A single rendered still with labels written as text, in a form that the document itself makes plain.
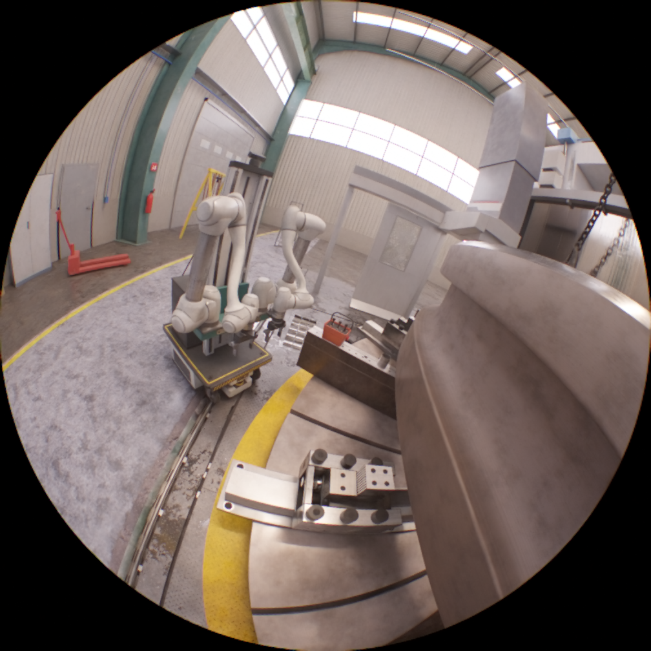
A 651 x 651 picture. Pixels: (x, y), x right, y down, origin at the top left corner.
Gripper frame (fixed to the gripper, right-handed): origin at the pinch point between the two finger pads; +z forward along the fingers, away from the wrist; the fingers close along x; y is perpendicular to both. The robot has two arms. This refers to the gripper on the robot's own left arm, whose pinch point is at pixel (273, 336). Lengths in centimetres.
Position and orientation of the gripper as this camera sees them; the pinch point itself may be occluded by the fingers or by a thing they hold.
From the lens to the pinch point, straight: 161.9
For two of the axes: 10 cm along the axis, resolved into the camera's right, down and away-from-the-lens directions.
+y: 8.0, 4.9, -3.6
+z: -3.1, 8.4, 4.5
